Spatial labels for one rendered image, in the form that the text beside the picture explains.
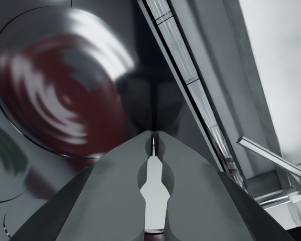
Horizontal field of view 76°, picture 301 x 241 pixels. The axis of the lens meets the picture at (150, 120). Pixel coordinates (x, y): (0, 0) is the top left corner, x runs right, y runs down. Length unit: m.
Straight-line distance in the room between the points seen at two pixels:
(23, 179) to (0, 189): 0.03
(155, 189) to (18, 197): 0.12
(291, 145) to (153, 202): 0.13
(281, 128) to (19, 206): 0.24
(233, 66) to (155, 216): 0.16
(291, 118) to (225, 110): 0.07
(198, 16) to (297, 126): 0.13
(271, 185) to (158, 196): 0.16
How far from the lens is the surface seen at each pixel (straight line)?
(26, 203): 0.22
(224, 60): 0.21
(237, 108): 0.24
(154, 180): 0.17
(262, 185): 0.30
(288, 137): 0.20
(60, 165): 0.17
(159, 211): 0.20
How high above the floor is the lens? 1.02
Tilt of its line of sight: 62 degrees down
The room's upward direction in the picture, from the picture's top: 179 degrees counter-clockwise
